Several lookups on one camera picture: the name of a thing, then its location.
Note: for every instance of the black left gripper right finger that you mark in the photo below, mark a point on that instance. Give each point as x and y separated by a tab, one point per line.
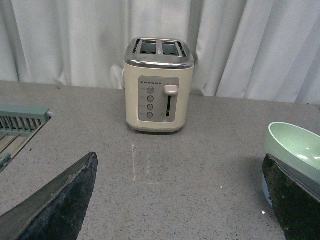
295	199

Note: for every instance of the green bowl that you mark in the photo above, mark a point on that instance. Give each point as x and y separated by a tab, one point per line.
296	147

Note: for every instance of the green dish rack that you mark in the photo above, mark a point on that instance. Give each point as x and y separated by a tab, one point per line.
18	125

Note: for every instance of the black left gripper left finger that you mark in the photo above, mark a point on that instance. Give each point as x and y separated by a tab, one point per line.
57	210

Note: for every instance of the cream two-slot toaster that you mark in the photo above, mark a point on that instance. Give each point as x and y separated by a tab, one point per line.
157	77

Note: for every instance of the white curtain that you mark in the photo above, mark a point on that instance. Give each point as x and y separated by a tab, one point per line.
246	49

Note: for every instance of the blue bowl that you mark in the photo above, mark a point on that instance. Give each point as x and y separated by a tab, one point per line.
266	190

